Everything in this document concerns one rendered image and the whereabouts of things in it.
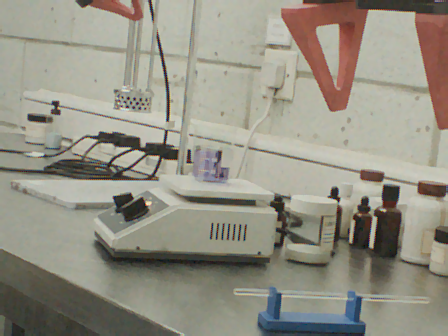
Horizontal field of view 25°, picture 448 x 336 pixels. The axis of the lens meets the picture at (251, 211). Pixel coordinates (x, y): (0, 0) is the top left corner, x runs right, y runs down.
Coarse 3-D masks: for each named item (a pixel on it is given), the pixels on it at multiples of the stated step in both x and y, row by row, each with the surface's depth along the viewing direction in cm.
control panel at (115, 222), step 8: (144, 192) 126; (152, 200) 121; (160, 200) 120; (112, 208) 125; (152, 208) 118; (160, 208) 117; (104, 216) 123; (112, 216) 122; (120, 216) 120; (144, 216) 116; (104, 224) 121; (112, 224) 119; (120, 224) 117; (128, 224) 116
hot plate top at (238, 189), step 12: (168, 180) 122; (180, 180) 123; (240, 180) 129; (180, 192) 117; (192, 192) 117; (204, 192) 117; (216, 192) 118; (228, 192) 118; (240, 192) 119; (252, 192) 119; (264, 192) 121
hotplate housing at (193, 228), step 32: (160, 192) 124; (96, 224) 124; (160, 224) 115; (192, 224) 117; (224, 224) 118; (256, 224) 119; (128, 256) 115; (160, 256) 116; (192, 256) 118; (224, 256) 119; (256, 256) 121
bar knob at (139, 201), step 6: (138, 198) 118; (126, 204) 117; (132, 204) 117; (138, 204) 118; (144, 204) 118; (120, 210) 117; (126, 210) 117; (132, 210) 117; (138, 210) 118; (144, 210) 117; (126, 216) 117; (132, 216) 117; (138, 216) 117
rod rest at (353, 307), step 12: (276, 288) 94; (276, 300) 92; (348, 300) 96; (360, 300) 94; (264, 312) 95; (276, 312) 92; (288, 312) 96; (300, 312) 96; (348, 312) 96; (360, 312) 95; (264, 324) 93; (276, 324) 92; (288, 324) 93; (300, 324) 93; (312, 324) 93; (324, 324) 94; (336, 324) 94; (348, 324) 94; (360, 324) 94
